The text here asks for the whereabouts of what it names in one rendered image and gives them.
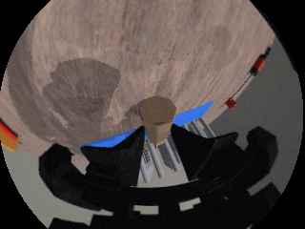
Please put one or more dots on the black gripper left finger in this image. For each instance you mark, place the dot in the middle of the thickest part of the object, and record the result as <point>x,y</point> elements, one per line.
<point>126,155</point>

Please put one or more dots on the small red cube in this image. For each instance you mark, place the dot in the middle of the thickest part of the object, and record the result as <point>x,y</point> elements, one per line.
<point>230,102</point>

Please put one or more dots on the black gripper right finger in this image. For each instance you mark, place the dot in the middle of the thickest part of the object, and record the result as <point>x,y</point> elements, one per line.
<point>195,150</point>

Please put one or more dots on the blue flat strip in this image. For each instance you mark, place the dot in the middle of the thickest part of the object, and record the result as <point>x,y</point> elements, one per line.
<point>179,120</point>

